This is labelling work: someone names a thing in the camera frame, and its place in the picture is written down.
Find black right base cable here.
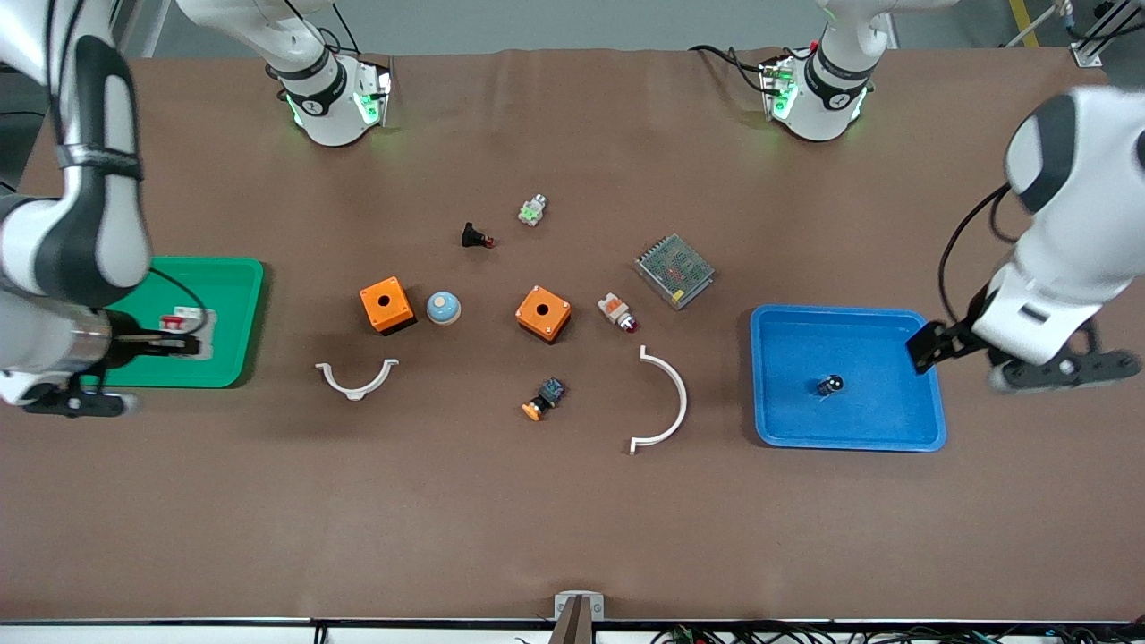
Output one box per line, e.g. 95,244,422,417
286,0,362,56

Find orange push button switch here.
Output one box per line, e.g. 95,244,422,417
522,377,567,422

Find aluminium frame bracket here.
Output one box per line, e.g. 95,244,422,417
1056,0,1145,69

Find metal mesh power supply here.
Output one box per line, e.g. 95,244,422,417
634,234,716,311

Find orange button box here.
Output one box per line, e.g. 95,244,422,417
360,276,417,336
515,285,573,344

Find small white curved bracket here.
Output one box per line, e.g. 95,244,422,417
315,359,400,402

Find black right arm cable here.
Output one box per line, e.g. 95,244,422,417
148,267,212,343

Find blue plastic tray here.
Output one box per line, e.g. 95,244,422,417
750,305,947,453

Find red indicator lamp orange collar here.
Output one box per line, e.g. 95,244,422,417
598,292,640,335

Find black left base cables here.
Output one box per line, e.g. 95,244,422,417
687,43,819,95

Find green plastic tray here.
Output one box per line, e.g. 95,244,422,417
79,257,266,389

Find large white curved bracket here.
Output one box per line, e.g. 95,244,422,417
629,346,689,455

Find white red circuit breaker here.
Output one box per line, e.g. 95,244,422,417
159,306,217,361

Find grey table edge clamp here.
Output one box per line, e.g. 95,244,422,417
547,591,606,644

